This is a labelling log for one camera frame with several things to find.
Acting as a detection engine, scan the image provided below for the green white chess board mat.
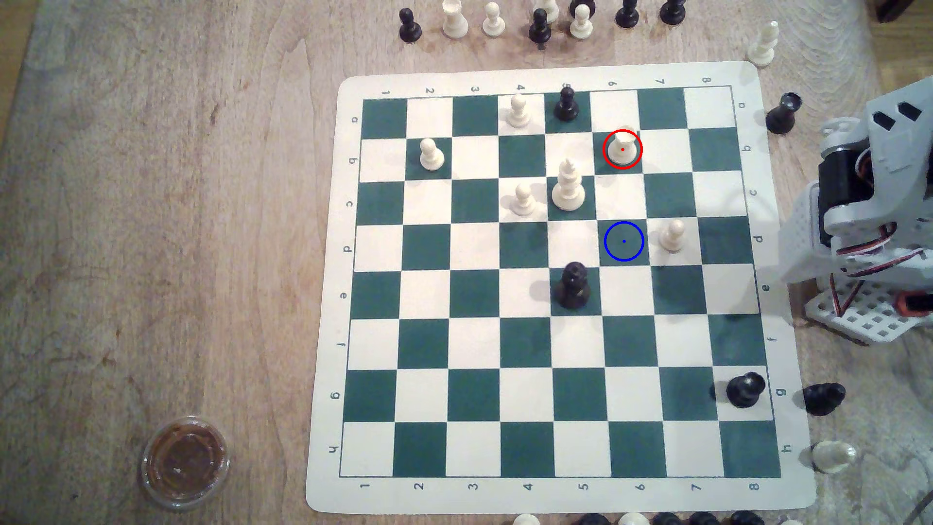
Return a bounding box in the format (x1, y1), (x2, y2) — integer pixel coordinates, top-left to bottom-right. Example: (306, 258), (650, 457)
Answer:
(305, 60), (817, 515)

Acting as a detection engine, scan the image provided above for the large black chess piece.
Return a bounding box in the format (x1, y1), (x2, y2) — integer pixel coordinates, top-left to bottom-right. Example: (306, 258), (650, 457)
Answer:
(554, 261), (592, 310)

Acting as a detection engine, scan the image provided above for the white queen chess piece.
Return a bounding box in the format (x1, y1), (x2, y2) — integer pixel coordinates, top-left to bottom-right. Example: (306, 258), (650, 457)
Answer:
(552, 158), (587, 212)

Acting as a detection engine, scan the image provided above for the tall white chess piece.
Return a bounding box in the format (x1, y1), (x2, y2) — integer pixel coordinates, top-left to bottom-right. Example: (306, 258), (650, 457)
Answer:
(441, 0), (469, 40)

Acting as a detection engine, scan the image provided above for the black bishop chess piece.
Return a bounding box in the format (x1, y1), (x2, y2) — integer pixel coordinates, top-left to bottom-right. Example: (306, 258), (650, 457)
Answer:
(528, 9), (553, 51)

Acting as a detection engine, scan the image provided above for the black knight chess piece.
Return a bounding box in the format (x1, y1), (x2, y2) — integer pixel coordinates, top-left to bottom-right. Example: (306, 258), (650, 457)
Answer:
(726, 372), (766, 408)

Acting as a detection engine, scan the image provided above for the plastic cup with brown sauce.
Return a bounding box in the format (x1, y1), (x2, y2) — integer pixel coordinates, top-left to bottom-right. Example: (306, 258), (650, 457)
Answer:
(140, 416), (231, 510)

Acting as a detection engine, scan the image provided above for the orange clamp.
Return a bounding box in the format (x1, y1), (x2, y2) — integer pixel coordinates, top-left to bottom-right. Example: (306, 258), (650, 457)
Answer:
(895, 290), (933, 319)

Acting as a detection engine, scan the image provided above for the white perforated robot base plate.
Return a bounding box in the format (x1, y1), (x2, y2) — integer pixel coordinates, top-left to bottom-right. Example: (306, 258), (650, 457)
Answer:
(804, 273), (933, 347)

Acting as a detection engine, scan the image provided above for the thin dark cable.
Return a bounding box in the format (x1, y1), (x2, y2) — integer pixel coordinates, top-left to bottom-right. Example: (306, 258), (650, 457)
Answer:
(893, 474), (933, 525)

